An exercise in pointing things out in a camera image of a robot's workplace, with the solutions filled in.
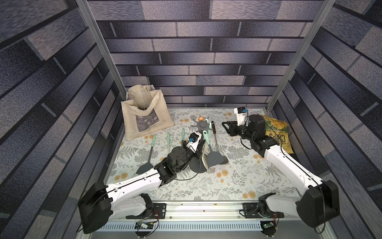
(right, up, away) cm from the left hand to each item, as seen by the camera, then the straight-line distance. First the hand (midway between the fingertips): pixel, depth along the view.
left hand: (203, 138), depth 71 cm
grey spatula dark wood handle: (+15, -16, +19) cm, 30 cm away
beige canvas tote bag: (-33, +13, +12) cm, 37 cm away
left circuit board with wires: (-30, -45, +1) cm, 54 cm away
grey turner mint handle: (+6, -12, +7) cm, 16 cm away
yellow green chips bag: (+52, +2, +26) cm, 58 cm away
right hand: (+12, +8, +9) cm, 16 cm away
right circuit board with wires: (+33, -45, +2) cm, 56 cm away
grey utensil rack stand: (-3, -18, +19) cm, 26 cm away
